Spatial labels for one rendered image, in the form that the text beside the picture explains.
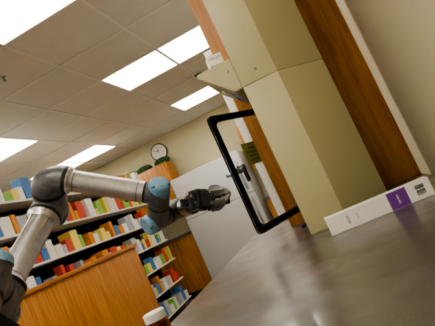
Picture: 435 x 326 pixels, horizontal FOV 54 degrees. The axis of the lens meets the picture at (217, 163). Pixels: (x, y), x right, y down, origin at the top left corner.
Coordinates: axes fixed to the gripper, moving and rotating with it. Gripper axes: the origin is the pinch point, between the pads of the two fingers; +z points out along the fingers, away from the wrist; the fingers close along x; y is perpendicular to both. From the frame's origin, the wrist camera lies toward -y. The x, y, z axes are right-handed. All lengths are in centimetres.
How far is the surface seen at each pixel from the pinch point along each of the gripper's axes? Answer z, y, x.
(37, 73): -213, 1, 135
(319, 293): 64, 37, -26
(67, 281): -226, -15, -24
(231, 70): 19.3, 7.9, 33.7
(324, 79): 32.1, -18.1, 29.0
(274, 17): 29, -4, 49
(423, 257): 76, 29, -22
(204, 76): 12.9, 13.1, 34.2
